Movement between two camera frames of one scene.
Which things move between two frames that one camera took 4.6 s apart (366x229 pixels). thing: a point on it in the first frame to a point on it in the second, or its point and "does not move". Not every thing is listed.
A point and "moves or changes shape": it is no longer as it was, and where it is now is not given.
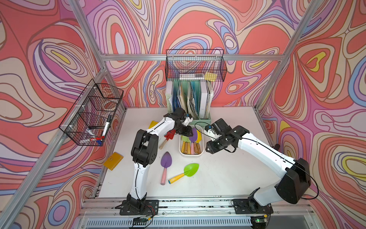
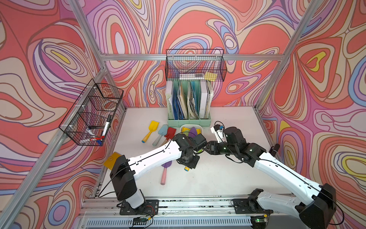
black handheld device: x=277 y=147 does not move
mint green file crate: x=194 y=98 does not move
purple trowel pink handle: x=166 y=162 does not move
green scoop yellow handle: x=189 y=170 moves or changes shape
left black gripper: x=186 y=132 to x=193 y=164
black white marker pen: x=106 y=126 does not move
